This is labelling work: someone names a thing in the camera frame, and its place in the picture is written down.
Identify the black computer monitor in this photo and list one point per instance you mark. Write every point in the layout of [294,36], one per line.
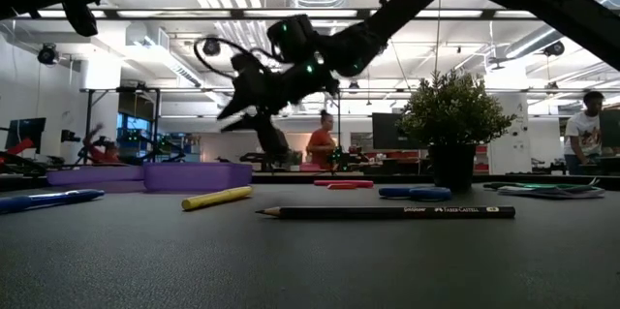
[611,127]
[387,132]
[29,132]

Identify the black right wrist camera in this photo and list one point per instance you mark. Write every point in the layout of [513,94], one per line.
[244,67]

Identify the black plant pot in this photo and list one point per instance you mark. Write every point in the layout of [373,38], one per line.
[451,166]

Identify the black round ceiling camera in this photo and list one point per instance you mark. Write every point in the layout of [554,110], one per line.
[211,47]
[553,48]
[47,54]

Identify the black pencil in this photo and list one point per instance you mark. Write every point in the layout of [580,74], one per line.
[387,212]

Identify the white green stationery pack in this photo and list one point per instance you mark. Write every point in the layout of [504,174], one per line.
[552,192]

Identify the green artificial plant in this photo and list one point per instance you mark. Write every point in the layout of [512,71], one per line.
[453,110]

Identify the black background robot arm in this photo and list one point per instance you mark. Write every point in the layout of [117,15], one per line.
[271,144]
[339,156]

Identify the black background rig frame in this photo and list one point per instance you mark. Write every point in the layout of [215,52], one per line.
[89,120]

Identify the blue pen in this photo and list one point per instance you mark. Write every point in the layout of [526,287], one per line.
[48,198]

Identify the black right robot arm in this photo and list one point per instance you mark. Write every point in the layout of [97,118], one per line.
[412,4]

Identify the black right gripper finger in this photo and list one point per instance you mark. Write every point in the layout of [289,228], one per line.
[254,121]
[242,101]

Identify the yellow highlighter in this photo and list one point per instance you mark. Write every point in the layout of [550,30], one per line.
[218,197]

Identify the pink highlighter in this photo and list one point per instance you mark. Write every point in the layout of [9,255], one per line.
[358,182]

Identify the person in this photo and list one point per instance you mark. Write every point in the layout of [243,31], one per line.
[104,154]
[583,132]
[320,146]

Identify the purple open pencil case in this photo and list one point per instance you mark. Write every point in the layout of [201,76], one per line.
[194,176]

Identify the black table mat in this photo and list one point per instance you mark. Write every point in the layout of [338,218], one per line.
[310,270]

